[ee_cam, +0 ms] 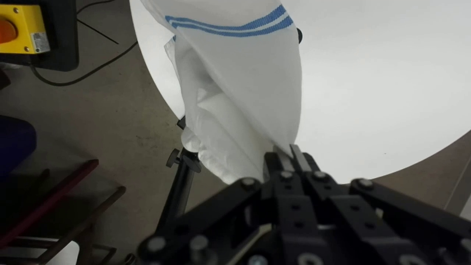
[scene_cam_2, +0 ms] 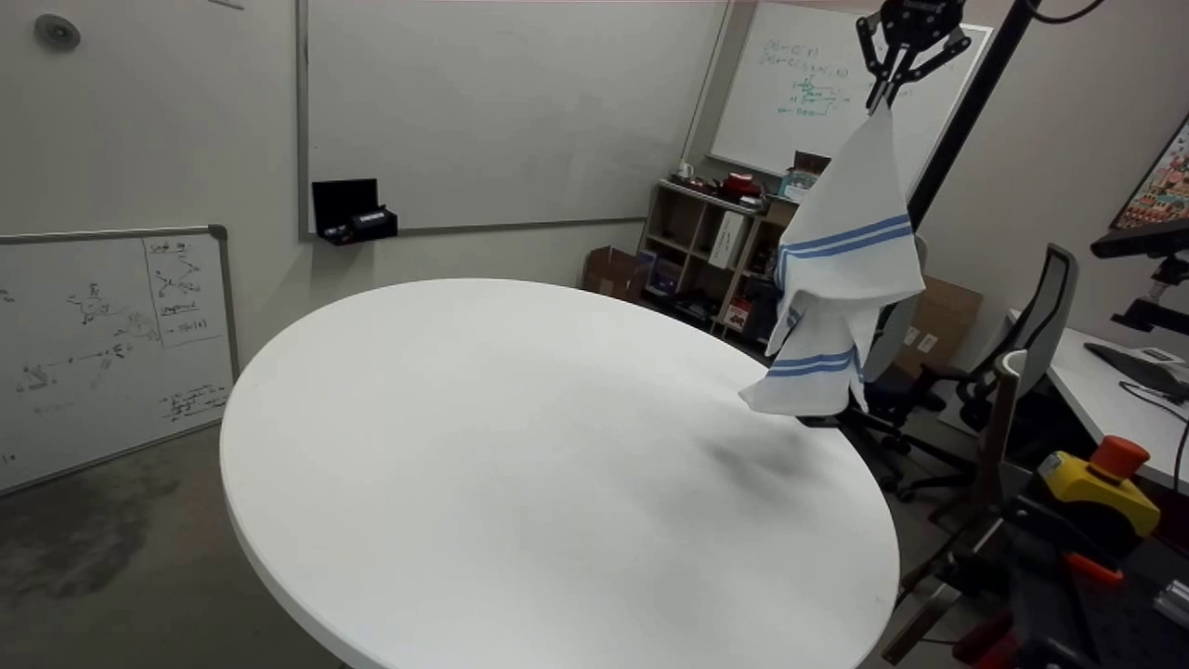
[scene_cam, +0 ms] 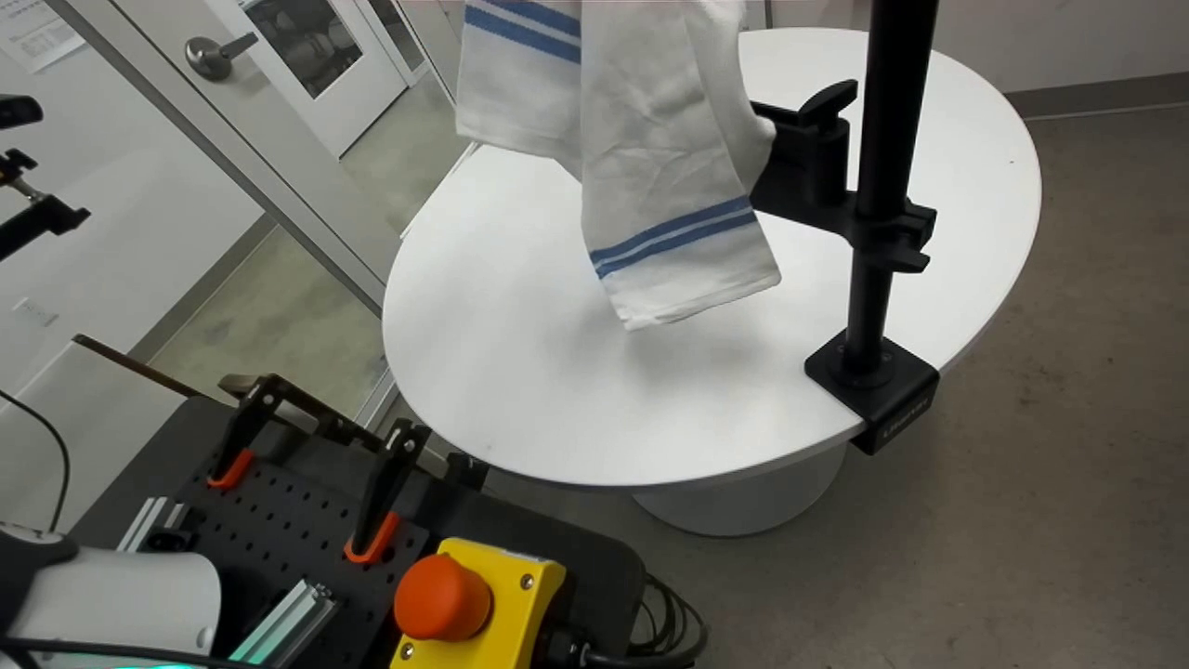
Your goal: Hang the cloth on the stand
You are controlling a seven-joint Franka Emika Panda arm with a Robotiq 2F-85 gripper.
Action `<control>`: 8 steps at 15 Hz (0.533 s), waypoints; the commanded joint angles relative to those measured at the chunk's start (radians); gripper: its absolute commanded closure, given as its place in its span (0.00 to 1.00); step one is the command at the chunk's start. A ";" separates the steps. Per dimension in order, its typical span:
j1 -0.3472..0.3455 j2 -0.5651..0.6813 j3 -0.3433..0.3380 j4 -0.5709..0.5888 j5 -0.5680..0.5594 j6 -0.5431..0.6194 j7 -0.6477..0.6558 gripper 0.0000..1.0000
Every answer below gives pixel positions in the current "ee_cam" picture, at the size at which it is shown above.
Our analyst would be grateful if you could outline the reddish brown wooden frame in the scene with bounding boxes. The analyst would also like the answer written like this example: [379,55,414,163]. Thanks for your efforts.
[0,157,129,265]

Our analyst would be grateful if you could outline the white cloth with blue stripes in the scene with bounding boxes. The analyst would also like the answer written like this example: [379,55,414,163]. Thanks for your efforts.
[139,0,304,185]

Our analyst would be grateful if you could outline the black clamp-on pole stand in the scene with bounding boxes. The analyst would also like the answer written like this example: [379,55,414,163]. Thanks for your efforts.
[165,114,204,238]

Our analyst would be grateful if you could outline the yellow emergency stop box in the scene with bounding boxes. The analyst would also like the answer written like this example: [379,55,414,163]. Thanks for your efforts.
[0,4,53,55]

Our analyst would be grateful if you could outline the blue rounded object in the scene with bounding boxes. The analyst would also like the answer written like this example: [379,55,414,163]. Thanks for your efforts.
[0,114,39,179]

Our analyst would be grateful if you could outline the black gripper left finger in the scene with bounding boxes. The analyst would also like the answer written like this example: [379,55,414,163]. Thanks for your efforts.
[139,150,324,265]

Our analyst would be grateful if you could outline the thin black cable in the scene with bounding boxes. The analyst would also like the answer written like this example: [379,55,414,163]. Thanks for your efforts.
[28,41,140,88]

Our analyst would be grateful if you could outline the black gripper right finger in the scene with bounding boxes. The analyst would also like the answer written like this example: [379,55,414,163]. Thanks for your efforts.
[287,142,471,265]

